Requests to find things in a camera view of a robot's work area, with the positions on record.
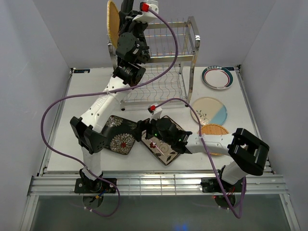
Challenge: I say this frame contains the cream and blue round plate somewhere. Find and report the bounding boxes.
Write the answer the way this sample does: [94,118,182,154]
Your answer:
[191,97,228,126]

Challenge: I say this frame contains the round woven bamboo plate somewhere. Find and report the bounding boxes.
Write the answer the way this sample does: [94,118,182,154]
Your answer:
[201,124,229,157]

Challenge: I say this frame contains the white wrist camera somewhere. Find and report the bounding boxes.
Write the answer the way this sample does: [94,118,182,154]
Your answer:
[133,0,159,23]
[148,104,163,121]

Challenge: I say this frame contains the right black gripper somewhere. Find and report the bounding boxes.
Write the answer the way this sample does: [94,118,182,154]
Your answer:
[130,113,172,146]

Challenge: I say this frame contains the square woven bamboo plate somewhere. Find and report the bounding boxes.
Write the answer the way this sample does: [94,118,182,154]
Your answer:
[107,0,120,48]

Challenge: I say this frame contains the right blue table label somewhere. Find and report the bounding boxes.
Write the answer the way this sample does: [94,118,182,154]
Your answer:
[224,67,235,71]

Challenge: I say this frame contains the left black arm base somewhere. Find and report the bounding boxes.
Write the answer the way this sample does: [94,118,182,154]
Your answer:
[74,178,116,194]

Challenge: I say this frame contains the beige floral square plate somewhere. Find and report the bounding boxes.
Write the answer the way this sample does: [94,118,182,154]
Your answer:
[141,116,192,166]

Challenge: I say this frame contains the blue table label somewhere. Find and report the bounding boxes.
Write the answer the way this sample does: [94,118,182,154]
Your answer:
[73,69,90,74]
[224,67,235,71]

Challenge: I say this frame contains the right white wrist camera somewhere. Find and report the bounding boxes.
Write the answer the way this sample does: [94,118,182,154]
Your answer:
[148,104,163,121]

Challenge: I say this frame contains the white plate teal red rim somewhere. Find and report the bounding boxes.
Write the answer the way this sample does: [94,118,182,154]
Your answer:
[202,65,233,90]

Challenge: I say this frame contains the aluminium front rail frame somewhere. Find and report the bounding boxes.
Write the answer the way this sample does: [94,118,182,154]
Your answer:
[20,173,300,231]

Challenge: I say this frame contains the left blue table label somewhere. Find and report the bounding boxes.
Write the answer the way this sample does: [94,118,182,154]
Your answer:
[73,69,90,74]

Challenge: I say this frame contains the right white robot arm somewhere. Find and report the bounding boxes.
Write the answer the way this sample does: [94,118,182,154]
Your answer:
[133,117,269,191]

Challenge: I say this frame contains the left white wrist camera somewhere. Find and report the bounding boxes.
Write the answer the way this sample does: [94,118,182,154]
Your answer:
[133,0,159,23]

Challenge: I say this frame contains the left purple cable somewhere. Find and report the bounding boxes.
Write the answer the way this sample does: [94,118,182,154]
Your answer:
[40,6,180,218]

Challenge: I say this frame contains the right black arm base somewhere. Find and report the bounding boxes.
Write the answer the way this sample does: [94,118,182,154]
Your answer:
[200,177,246,193]

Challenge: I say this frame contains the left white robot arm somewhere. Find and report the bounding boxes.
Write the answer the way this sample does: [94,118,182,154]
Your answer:
[70,0,158,192]

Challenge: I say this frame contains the steel two-tier dish rack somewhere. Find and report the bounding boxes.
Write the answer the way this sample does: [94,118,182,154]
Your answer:
[120,16,201,111]

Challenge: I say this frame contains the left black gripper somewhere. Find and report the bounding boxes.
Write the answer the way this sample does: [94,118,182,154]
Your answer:
[118,11,151,62]

